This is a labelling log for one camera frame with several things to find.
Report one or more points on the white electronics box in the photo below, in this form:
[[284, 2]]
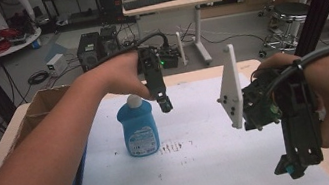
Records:
[[56, 65]]

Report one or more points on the brown cardboard box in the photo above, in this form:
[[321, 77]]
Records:
[[42, 102]]

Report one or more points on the black round stool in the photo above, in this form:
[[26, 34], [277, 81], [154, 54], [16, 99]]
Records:
[[291, 13]]

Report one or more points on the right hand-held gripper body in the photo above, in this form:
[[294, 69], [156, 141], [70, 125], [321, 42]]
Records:
[[298, 117]]

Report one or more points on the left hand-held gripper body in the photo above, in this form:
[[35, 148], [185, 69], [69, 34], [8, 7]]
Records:
[[152, 71]]

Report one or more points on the person's left hand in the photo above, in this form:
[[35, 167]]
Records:
[[122, 75]]

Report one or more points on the black keyboard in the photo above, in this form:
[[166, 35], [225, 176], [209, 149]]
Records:
[[150, 1]]

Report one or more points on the white paper sheet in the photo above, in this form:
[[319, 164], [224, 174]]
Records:
[[205, 166]]

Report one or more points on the light wooden office desk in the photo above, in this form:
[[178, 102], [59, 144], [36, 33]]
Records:
[[171, 3]]

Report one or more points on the blue bottle with white cap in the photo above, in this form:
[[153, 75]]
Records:
[[137, 124]]

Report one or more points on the round white table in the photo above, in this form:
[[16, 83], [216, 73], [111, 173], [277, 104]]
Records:
[[19, 44]]

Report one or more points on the black computer tower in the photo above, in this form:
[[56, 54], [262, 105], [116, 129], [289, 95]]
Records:
[[88, 51]]

